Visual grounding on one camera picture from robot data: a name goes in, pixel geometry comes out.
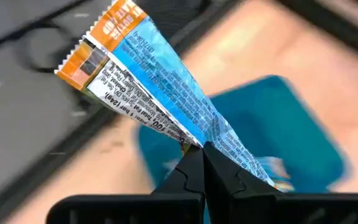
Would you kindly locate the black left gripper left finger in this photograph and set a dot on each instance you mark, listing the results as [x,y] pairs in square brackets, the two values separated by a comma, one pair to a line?
[188,177]

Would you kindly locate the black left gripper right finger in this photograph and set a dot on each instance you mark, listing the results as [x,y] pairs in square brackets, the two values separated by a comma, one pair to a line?
[228,199]

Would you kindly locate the blue granola bar orange ends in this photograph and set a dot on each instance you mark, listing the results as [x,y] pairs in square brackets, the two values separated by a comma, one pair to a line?
[154,74]

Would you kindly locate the blue plastic bin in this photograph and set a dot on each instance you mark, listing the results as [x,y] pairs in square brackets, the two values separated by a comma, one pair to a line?
[275,124]

